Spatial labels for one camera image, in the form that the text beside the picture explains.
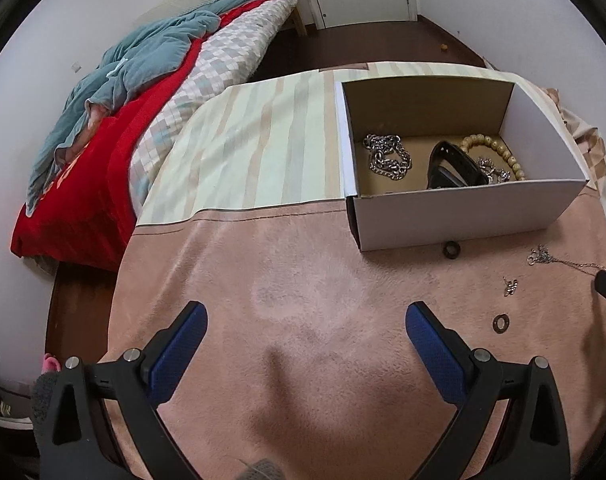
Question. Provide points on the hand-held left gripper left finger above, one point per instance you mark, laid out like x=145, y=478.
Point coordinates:
x=179, y=349

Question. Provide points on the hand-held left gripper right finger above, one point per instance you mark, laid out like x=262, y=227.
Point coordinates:
x=435, y=355

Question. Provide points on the white cardboard box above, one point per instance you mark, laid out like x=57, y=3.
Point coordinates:
x=463, y=217

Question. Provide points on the small silver charm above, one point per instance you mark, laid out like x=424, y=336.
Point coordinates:
x=510, y=286

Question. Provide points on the pink slipper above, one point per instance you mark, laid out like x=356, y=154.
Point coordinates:
x=49, y=363

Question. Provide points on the grey fuzzy cloth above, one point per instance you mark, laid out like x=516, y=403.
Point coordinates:
x=44, y=400

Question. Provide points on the beige patterned cloth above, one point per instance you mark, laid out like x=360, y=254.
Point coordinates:
x=580, y=132

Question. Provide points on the red blanket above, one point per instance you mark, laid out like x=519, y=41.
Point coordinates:
x=98, y=180

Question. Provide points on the black wristband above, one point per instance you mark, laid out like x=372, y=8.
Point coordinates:
x=450, y=165

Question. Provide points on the checkered quilt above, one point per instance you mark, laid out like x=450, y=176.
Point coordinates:
x=203, y=85

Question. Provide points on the bed with red blanket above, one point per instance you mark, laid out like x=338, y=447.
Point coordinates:
x=133, y=67

